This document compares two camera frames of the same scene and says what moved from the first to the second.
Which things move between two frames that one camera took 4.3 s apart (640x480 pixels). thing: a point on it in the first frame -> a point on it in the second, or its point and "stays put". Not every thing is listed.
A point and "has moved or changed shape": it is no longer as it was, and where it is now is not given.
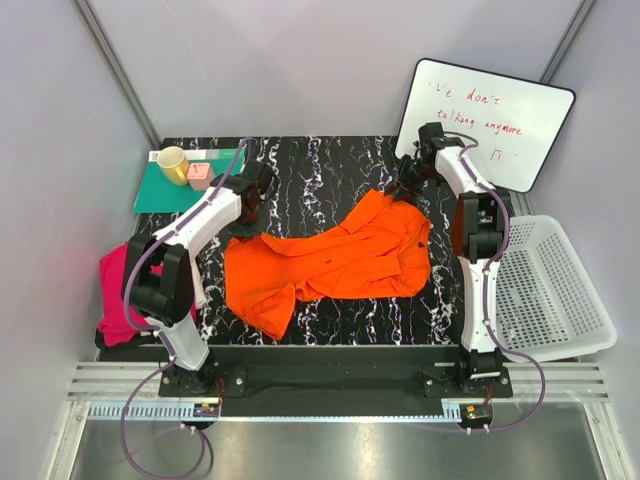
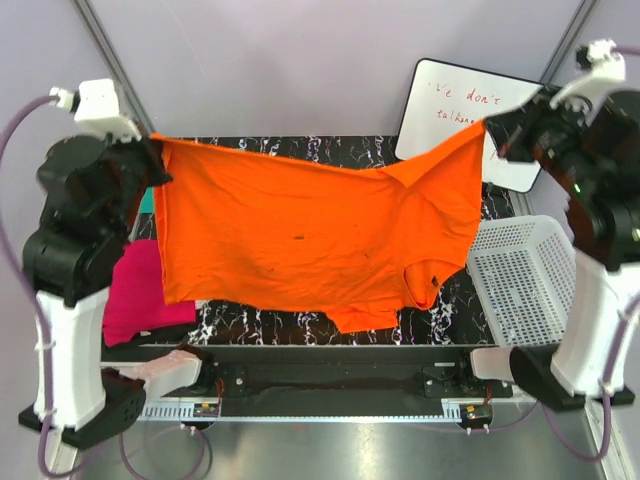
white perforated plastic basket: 547,303 stays put
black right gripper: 408,191 -> 509,127
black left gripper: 245,234 -> 153,147
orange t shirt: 382,250 has moved or changed shape
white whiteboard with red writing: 515,122 stays put
